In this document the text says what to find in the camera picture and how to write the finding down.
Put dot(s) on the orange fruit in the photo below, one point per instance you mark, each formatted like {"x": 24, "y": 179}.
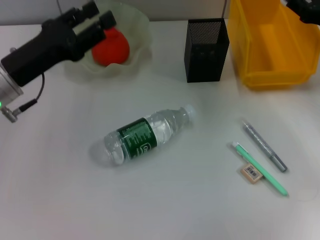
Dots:
{"x": 112, "y": 50}

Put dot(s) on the black mesh pen holder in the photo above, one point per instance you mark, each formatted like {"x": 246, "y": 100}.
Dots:
{"x": 207, "y": 55}

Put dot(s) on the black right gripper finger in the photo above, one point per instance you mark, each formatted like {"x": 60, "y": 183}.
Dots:
{"x": 308, "y": 12}

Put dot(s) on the grey pen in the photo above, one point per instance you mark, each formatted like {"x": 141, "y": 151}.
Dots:
{"x": 265, "y": 146}

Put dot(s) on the beige eraser with barcode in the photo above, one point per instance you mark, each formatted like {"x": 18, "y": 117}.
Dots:
{"x": 251, "y": 175}

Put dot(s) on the clear green-label water bottle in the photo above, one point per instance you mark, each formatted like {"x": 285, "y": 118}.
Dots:
{"x": 145, "y": 135}

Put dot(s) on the green pen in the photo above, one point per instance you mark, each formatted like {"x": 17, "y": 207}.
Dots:
{"x": 260, "y": 168}

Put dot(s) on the translucent green fruit plate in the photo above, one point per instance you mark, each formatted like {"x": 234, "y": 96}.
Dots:
{"x": 140, "y": 32}

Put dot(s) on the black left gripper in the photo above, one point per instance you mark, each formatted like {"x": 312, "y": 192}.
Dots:
{"x": 45, "y": 50}

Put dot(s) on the yellow plastic bin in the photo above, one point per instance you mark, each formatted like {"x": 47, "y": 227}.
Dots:
{"x": 270, "y": 45}

